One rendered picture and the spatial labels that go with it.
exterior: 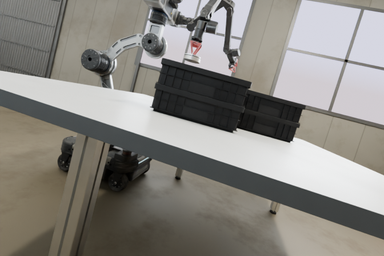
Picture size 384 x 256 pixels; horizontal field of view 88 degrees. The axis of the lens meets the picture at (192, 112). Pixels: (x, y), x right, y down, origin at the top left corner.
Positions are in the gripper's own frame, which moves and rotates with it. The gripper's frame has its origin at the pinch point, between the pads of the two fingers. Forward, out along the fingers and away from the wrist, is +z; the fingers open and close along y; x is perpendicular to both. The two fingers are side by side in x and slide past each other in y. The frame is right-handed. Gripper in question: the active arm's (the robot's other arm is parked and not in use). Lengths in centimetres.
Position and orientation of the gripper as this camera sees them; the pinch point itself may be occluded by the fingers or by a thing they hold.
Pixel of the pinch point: (192, 54)
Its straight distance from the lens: 126.2
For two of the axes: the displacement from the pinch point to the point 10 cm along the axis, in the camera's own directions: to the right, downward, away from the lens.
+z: -2.7, 9.6, 0.8
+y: 0.5, -0.7, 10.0
